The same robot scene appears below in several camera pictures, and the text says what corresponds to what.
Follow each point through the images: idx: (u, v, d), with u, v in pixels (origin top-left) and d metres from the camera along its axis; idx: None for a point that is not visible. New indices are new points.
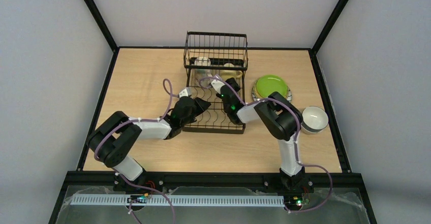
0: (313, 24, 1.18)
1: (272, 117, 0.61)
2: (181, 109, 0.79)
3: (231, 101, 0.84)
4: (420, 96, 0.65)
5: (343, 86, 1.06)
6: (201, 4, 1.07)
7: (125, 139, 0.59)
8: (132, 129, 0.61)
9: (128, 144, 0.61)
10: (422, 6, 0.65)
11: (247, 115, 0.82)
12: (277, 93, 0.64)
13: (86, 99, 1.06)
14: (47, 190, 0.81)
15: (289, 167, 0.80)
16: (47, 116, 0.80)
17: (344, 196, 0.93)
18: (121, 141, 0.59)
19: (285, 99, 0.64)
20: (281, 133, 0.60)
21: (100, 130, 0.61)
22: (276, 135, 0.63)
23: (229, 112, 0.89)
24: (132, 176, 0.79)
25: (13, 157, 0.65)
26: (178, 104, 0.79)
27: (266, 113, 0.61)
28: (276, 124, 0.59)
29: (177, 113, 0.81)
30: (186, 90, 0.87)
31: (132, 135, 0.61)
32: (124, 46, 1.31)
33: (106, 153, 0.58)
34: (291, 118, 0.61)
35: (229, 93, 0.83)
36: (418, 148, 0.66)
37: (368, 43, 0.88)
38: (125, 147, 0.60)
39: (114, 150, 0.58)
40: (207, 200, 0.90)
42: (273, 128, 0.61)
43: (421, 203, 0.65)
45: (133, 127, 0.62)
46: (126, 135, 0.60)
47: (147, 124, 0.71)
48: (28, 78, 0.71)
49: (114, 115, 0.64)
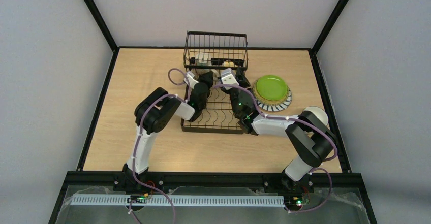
0: (313, 24, 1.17)
1: (308, 142, 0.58)
2: (196, 97, 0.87)
3: (249, 111, 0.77)
4: (419, 96, 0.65)
5: (344, 86, 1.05)
6: (201, 4, 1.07)
7: (170, 108, 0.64)
8: (173, 101, 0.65)
9: (171, 112, 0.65)
10: (422, 6, 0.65)
11: (266, 129, 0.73)
12: (310, 114, 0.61)
13: (86, 99, 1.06)
14: (47, 190, 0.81)
15: (297, 174, 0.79)
16: (47, 116, 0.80)
17: (344, 197, 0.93)
18: (166, 109, 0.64)
19: (318, 121, 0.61)
20: (316, 160, 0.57)
21: (146, 99, 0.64)
22: (307, 160, 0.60)
23: (242, 120, 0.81)
24: (139, 168, 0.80)
25: (13, 157, 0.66)
26: (193, 94, 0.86)
27: (303, 138, 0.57)
28: (312, 151, 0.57)
29: (194, 100, 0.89)
30: (190, 74, 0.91)
31: (175, 104, 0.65)
32: (124, 46, 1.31)
33: (154, 119, 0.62)
34: (326, 141, 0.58)
35: (251, 103, 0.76)
36: (418, 149, 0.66)
37: (368, 43, 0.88)
38: (168, 115, 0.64)
39: (161, 117, 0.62)
40: (207, 200, 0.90)
42: (305, 154, 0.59)
43: (421, 203, 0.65)
45: (174, 99, 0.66)
46: (171, 105, 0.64)
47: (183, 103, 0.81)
48: (28, 78, 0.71)
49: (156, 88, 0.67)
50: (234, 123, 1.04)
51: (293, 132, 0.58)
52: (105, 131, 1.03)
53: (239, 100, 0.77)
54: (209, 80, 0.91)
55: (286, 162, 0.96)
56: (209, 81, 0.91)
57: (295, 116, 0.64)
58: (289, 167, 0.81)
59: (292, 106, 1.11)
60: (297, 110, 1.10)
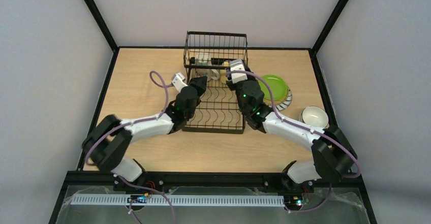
0: (312, 24, 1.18)
1: (333, 161, 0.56)
2: (182, 102, 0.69)
3: (255, 103, 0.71)
4: (420, 96, 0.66)
5: (344, 86, 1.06)
6: (201, 4, 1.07)
7: (115, 145, 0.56)
8: (122, 134, 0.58)
9: (121, 149, 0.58)
10: (422, 7, 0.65)
11: (277, 132, 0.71)
12: (336, 130, 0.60)
13: (86, 99, 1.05)
14: (47, 190, 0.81)
15: (298, 177, 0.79)
16: (47, 116, 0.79)
17: (344, 197, 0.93)
18: (112, 147, 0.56)
19: (344, 138, 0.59)
20: (337, 177, 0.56)
21: (94, 135, 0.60)
22: (325, 176, 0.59)
23: (250, 115, 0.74)
24: (131, 178, 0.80)
25: (13, 156, 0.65)
26: (178, 97, 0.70)
27: (329, 155, 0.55)
28: (336, 169, 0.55)
29: (180, 105, 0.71)
30: (179, 76, 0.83)
31: (123, 140, 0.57)
32: (124, 45, 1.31)
33: (100, 157, 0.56)
34: (346, 157, 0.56)
35: (256, 95, 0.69)
36: (418, 148, 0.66)
37: (368, 44, 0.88)
38: (117, 151, 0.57)
39: (106, 156, 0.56)
40: (207, 200, 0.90)
42: (327, 170, 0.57)
43: (421, 203, 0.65)
45: (124, 132, 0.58)
46: (118, 141, 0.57)
47: (144, 125, 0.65)
48: (28, 78, 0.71)
49: (105, 118, 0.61)
50: (234, 123, 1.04)
51: (320, 149, 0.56)
52: None
53: (243, 92, 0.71)
54: (199, 84, 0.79)
55: (286, 162, 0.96)
56: (199, 86, 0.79)
57: (319, 127, 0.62)
58: (291, 169, 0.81)
59: (292, 107, 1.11)
60: (297, 111, 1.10)
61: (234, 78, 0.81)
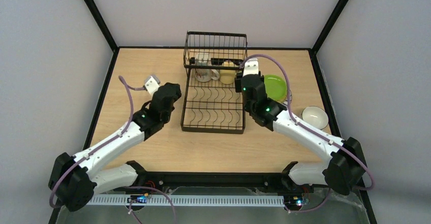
0: (313, 24, 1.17)
1: (349, 177, 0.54)
2: (159, 101, 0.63)
3: (256, 96, 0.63)
4: (419, 95, 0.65)
5: (344, 86, 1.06)
6: (201, 4, 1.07)
7: (72, 191, 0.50)
8: (77, 174, 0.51)
9: (81, 191, 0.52)
10: (421, 6, 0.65)
11: (287, 135, 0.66)
12: (357, 144, 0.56)
13: (86, 99, 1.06)
14: (47, 190, 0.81)
15: (299, 178, 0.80)
16: (47, 117, 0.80)
17: (344, 196, 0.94)
18: (70, 191, 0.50)
19: (362, 152, 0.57)
20: (347, 190, 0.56)
21: (51, 179, 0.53)
22: (334, 187, 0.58)
23: (254, 111, 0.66)
24: (127, 181, 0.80)
25: (13, 156, 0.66)
26: (155, 95, 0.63)
27: (345, 170, 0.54)
28: (348, 184, 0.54)
29: (155, 106, 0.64)
30: (153, 78, 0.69)
31: (77, 185, 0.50)
32: (124, 46, 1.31)
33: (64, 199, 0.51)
34: (359, 170, 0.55)
35: (256, 85, 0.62)
36: (418, 148, 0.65)
37: (368, 43, 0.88)
38: (79, 193, 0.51)
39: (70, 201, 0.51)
40: (207, 200, 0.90)
42: (338, 184, 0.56)
43: (420, 203, 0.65)
45: (80, 172, 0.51)
46: (72, 186, 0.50)
47: (103, 152, 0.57)
48: (28, 78, 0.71)
49: (56, 158, 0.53)
50: (234, 123, 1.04)
51: (338, 164, 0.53)
52: (105, 131, 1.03)
53: (242, 85, 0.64)
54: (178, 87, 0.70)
55: (286, 163, 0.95)
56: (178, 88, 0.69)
57: (338, 138, 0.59)
58: (293, 170, 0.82)
59: (291, 106, 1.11)
60: (297, 111, 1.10)
61: (245, 72, 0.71)
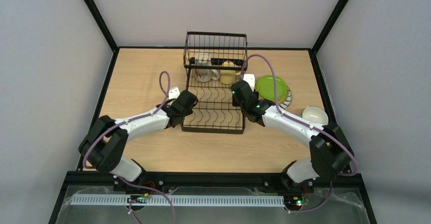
0: (313, 24, 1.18)
1: (330, 158, 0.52)
2: (185, 97, 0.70)
3: (244, 95, 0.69)
4: (419, 95, 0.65)
5: (344, 86, 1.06)
6: (201, 4, 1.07)
7: (112, 146, 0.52)
8: (118, 133, 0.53)
9: (118, 149, 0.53)
10: (421, 6, 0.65)
11: (277, 127, 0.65)
12: (336, 127, 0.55)
13: (86, 99, 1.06)
14: (47, 189, 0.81)
15: (296, 176, 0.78)
16: (46, 117, 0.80)
17: (344, 196, 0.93)
18: (109, 147, 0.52)
19: (343, 135, 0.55)
20: (332, 172, 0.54)
21: (88, 138, 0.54)
22: (320, 171, 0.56)
23: (246, 108, 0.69)
24: (130, 177, 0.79)
25: (12, 156, 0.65)
26: (184, 93, 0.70)
27: (326, 152, 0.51)
28: (331, 166, 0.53)
29: (181, 101, 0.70)
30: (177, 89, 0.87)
31: (119, 141, 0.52)
32: (124, 46, 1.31)
33: (98, 159, 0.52)
34: (342, 154, 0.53)
35: (241, 85, 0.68)
36: (418, 148, 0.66)
37: (368, 43, 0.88)
38: (115, 151, 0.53)
39: (104, 158, 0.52)
40: (207, 200, 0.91)
42: (322, 166, 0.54)
43: (420, 203, 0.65)
45: (120, 132, 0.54)
46: (113, 141, 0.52)
47: (137, 123, 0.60)
48: (27, 78, 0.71)
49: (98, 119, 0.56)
50: (234, 123, 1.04)
51: (317, 146, 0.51)
52: None
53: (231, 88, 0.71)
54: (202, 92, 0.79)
55: (286, 163, 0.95)
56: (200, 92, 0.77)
57: (319, 124, 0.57)
58: (291, 169, 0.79)
59: (291, 106, 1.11)
60: (296, 111, 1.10)
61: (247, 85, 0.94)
